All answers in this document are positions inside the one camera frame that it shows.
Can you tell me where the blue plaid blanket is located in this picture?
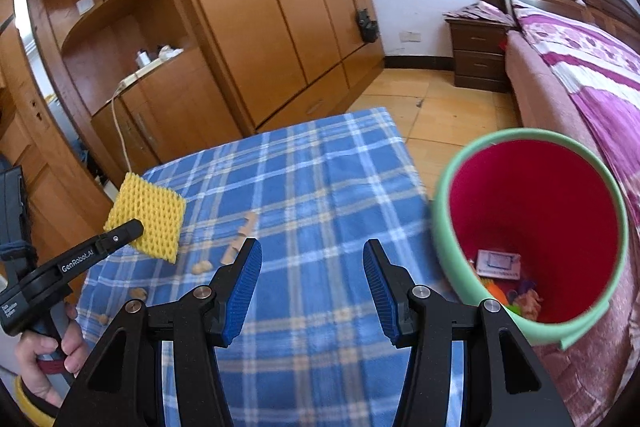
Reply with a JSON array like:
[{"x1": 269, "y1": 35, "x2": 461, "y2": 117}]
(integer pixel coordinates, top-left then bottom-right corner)
[{"x1": 82, "y1": 107, "x2": 468, "y2": 427}]

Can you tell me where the wooden corner shelf cabinet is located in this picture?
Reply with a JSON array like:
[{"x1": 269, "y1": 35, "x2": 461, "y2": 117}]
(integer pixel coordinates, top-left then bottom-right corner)
[{"x1": 25, "y1": 0, "x2": 246, "y2": 188}]

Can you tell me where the green and red bin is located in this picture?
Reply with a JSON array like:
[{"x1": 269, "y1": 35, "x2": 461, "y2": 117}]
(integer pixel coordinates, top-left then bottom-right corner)
[{"x1": 431, "y1": 128, "x2": 629, "y2": 350}]

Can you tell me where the bed with purple floral cover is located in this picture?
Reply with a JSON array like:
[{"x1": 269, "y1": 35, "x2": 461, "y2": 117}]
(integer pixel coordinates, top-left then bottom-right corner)
[{"x1": 505, "y1": 0, "x2": 640, "y2": 408}]

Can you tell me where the white power strip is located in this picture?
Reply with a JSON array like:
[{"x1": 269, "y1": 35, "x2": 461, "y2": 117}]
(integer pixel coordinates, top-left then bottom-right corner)
[{"x1": 120, "y1": 57, "x2": 166, "y2": 88}]

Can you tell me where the person's left hand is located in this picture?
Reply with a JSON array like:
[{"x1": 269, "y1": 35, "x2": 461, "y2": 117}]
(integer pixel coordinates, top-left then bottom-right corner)
[{"x1": 14, "y1": 302, "x2": 93, "y2": 408}]

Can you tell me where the white medicine box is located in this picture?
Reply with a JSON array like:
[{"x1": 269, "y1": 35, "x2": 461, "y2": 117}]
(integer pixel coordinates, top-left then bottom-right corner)
[{"x1": 475, "y1": 250, "x2": 521, "y2": 280}]

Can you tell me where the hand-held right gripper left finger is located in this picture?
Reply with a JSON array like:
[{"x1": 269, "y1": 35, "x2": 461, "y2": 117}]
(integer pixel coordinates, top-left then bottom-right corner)
[{"x1": 52, "y1": 238, "x2": 263, "y2": 427}]

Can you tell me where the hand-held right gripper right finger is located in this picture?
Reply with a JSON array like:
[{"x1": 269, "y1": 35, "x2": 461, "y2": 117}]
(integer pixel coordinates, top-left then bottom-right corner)
[{"x1": 362, "y1": 239, "x2": 576, "y2": 427}]

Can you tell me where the yellow foam net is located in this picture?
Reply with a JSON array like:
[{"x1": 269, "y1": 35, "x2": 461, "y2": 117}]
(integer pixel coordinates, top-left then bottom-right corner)
[{"x1": 103, "y1": 173, "x2": 187, "y2": 264}]

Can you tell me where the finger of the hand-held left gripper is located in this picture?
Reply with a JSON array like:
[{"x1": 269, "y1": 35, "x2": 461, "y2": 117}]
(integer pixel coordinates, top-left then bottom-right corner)
[{"x1": 52, "y1": 218, "x2": 144, "y2": 284}]

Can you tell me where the pile of cloth on nightstand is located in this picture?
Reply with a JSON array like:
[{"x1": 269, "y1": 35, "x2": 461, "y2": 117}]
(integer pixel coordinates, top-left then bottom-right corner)
[{"x1": 442, "y1": 1, "x2": 516, "y2": 28}]

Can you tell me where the wooden wardrobe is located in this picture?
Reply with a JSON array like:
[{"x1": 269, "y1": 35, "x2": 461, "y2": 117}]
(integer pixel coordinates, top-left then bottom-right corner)
[{"x1": 165, "y1": 0, "x2": 386, "y2": 135}]

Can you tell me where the wooden door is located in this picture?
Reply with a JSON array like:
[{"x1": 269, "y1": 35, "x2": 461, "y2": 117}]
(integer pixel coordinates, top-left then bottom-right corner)
[{"x1": 0, "y1": 0, "x2": 118, "y2": 228}]

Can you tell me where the dark wooden nightstand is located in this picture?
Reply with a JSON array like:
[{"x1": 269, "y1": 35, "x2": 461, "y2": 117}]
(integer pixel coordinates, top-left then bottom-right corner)
[{"x1": 445, "y1": 18, "x2": 511, "y2": 94}]

